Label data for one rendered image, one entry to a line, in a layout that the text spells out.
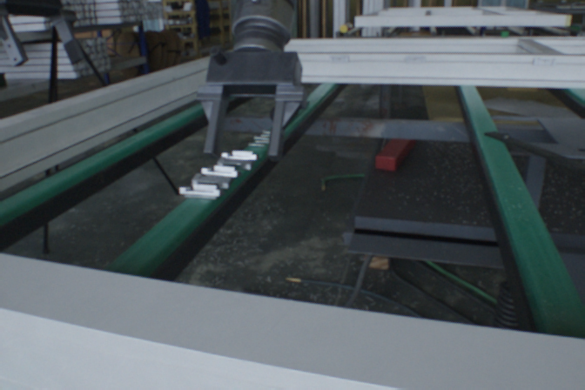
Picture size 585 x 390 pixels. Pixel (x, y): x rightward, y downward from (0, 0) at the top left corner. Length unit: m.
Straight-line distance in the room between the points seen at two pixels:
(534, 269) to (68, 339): 0.33
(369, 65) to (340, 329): 1.01
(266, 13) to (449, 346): 0.55
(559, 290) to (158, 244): 0.33
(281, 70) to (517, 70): 0.70
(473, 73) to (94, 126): 0.85
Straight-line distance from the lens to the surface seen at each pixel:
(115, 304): 0.24
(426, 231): 1.06
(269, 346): 0.20
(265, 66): 0.64
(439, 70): 1.17
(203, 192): 0.51
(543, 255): 0.43
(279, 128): 0.61
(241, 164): 0.58
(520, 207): 0.51
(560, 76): 1.21
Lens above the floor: 1.07
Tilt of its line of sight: 21 degrees down
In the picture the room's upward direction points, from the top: 2 degrees counter-clockwise
